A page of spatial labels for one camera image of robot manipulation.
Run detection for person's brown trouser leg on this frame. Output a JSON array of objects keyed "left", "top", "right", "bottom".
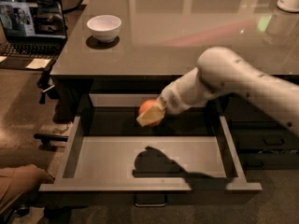
[{"left": 0, "top": 164, "right": 54, "bottom": 215}]

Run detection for orange fruit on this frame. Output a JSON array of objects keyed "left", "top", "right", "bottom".
[{"left": 136, "top": 99, "right": 164, "bottom": 127}]

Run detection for open grey top drawer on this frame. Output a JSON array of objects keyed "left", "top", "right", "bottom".
[{"left": 40, "top": 94, "right": 262, "bottom": 205}]

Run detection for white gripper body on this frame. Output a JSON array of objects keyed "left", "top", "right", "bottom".
[{"left": 160, "top": 68, "right": 209, "bottom": 115}]

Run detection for white paper note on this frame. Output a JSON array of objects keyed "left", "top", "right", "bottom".
[{"left": 26, "top": 59, "right": 50, "bottom": 70}]

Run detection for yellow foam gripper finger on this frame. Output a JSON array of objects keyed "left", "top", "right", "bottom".
[{"left": 136, "top": 105, "right": 164, "bottom": 127}]

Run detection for dark lower drawer cabinet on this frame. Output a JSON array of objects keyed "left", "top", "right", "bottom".
[{"left": 221, "top": 95, "right": 299, "bottom": 169}]

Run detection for white ceramic bowl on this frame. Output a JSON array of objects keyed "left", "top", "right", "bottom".
[{"left": 87, "top": 15, "right": 121, "bottom": 43}]

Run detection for open black laptop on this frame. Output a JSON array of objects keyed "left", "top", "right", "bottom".
[{"left": 0, "top": 0, "right": 67, "bottom": 70}]

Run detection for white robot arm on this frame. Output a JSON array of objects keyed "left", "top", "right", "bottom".
[{"left": 136, "top": 47, "right": 299, "bottom": 135}]

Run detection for metal drawer handle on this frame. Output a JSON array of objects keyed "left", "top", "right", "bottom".
[{"left": 134, "top": 194, "right": 167, "bottom": 207}]

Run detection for black office chair base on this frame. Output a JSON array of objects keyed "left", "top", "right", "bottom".
[{"left": 33, "top": 62, "right": 68, "bottom": 151}]

